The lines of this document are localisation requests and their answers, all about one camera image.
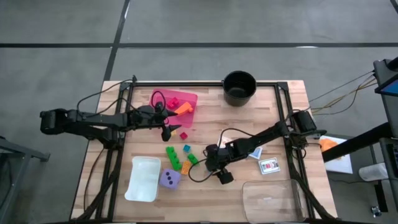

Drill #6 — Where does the orange toy piece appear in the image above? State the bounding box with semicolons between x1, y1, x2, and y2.
174;101;194;116

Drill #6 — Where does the yellow tether cable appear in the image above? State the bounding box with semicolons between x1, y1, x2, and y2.
310;81;377;110

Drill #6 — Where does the monitor with blue screen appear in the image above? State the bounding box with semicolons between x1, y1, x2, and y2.
374;72;398;97

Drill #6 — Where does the orange object on paper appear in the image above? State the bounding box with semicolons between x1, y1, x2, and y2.
319;138;340;154

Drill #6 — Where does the white paper towel roll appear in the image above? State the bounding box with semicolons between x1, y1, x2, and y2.
358;162;389;182

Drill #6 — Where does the blue playing card deck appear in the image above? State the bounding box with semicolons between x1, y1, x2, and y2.
248;146;264;161

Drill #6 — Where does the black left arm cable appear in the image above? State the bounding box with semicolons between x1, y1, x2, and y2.
76;78;136;111

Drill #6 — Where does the pink translucent plastic bin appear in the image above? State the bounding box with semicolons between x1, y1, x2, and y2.
149;88;199;129

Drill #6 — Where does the purple foam die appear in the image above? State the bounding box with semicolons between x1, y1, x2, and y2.
159;168;182;190

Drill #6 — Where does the black slanted beam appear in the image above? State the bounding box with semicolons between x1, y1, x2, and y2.
322;122;393;163

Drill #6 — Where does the white plastic bin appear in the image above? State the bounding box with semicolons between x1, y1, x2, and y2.
124;156;162;203

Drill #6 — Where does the black right camera cable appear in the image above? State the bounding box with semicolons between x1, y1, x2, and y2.
187;127;261;184

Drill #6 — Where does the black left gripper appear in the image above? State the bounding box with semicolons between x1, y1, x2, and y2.
130;101;182;142

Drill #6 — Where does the black cable beside frame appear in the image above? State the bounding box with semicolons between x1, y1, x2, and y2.
83;146;106;213

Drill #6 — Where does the black metal table frame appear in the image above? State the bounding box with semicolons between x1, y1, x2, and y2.
74;74;338;223

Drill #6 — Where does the white paper sheet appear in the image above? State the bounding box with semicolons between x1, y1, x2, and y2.
318;134;354;175

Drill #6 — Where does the red white card deck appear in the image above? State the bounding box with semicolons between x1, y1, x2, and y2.
257;157;281;175

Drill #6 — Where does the orange-yellow toy brick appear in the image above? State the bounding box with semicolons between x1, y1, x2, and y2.
180;160;192;175

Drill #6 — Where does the dark equipment box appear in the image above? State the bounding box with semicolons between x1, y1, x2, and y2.
379;138;398;187

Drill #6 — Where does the black round pot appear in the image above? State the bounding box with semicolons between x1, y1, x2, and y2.
222;70;257;107

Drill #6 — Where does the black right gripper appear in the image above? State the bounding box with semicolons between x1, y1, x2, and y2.
204;141;245;185

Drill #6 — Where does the black camera cable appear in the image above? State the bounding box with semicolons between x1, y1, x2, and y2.
187;127;261;184
150;90;167;110

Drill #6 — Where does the large red toy brick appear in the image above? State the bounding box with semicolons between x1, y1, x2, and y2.
167;96;180;110

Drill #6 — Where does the clear plastic bin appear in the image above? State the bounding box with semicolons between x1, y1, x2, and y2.
242;179;308;223

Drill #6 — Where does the black left camera cable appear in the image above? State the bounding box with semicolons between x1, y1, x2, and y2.
150;90;167;110

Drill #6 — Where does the black equipment cart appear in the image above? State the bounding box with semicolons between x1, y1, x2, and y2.
373;57;398;139

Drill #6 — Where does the grey metal cart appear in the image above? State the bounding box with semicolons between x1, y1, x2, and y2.
0;135;51;224

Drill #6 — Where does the long green toy brick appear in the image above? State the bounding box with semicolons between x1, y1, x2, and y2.
165;146;183;172

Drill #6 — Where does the grey tether cable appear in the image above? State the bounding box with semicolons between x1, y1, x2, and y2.
308;71;374;103

